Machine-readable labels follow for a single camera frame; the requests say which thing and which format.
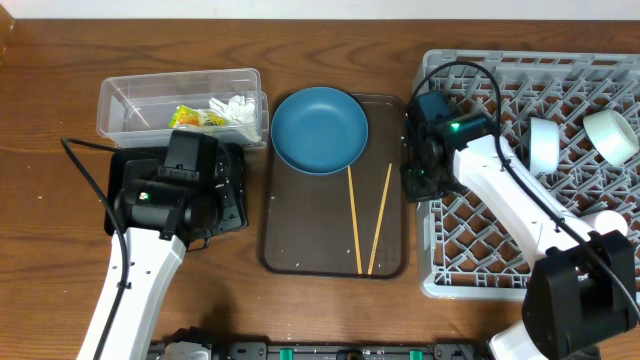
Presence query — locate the grey dishwasher rack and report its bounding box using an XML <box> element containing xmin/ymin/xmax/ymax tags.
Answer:
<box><xmin>413</xmin><ymin>50</ymin><xmax>639</xmax><ymax>301</ymax></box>

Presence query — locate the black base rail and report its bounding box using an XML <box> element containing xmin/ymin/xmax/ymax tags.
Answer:
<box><xmin>146</xmin><ymin>327</ymin><xmax>490</xmax><ymax>360</ymax></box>

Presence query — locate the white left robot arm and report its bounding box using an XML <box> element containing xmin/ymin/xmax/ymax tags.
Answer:
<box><xmin>78</xmin><ymin>164</ymin><xmax>248</xmax><ymax>359</ymax></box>

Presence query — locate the dark blue plate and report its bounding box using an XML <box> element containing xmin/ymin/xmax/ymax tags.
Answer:
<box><xmin>271</xmin><ymin>87</ymin><xmax>369</xmax><ymax>175</ymax></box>

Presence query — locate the light blue rice bowl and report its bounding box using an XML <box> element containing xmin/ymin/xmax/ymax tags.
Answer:
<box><xmin>529</xmin><ymin>118</ymin><xmax>560</xmax><ymax>176</ymax></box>

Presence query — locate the pink cup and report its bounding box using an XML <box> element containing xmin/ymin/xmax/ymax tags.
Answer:
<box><xmin>581</xmin><ymin>210</ymin><xmax>628</xmax><ymax>235</ymax></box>

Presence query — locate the dark brown serving tray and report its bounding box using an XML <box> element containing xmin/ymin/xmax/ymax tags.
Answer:
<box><xmin>257</xmin><ymin>94</ymin><xmax>408</xmax><ymax>279</ymax></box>

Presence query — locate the yellow green snack wrapper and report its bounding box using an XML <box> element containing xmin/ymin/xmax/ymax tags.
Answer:
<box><xmin>168</xmin><ymin>105</ymin><xmax>228</xmax><ymax>128</ymax></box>

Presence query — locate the clear plastic waste bin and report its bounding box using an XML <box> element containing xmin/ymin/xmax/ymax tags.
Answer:
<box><xmin>97</xmin><ymin>68</ymin><xmax>269</xmax><ymax>148</ymax></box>

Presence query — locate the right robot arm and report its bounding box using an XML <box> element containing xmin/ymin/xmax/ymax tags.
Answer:
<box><xmin>402</xmin><ymin>114</ymin><xmax>639</xmax><ymax>359</ymax></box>

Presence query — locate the black plastic tray bin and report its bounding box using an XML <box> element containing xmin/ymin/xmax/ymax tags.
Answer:
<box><xmin>105</xmin><ymin>141</ymin><xmax>244</xmax><ymax>230</ymax></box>

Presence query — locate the white paper napkin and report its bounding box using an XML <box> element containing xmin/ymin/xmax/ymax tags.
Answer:
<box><xmin>209</xmin><ymin>95</ymin><xmax>256</xmax><ymax>125</ymax></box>

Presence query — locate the mint green bowl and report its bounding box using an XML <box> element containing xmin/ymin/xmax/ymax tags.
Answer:
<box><xmin>583</xmin><ymin>109</ymin><xmax>639</xmax><ymax>166</ymax></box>

